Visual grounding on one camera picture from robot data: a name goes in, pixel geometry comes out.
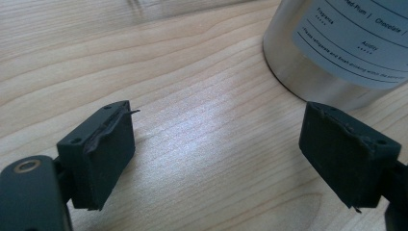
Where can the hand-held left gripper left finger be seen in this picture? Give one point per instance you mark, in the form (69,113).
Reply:
(106,160)

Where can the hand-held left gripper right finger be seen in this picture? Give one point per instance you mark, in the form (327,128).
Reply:
(346,157)

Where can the metal cup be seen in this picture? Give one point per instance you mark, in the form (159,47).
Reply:
(324,48)

